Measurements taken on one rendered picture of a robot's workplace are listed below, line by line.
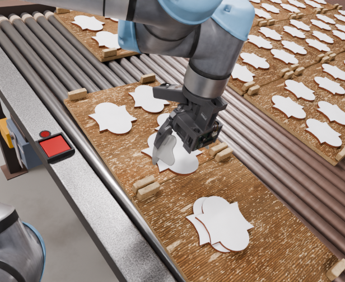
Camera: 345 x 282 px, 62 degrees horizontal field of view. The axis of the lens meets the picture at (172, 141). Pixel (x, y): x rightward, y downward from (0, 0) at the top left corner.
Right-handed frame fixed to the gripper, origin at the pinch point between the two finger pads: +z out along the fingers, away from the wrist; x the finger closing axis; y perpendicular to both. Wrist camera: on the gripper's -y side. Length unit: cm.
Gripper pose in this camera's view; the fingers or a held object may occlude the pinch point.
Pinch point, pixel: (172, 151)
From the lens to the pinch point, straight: 66.4
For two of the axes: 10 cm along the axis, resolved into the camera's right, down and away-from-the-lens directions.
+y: 5.8, 6.7, -4.7
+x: 7.9, -3.1, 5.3
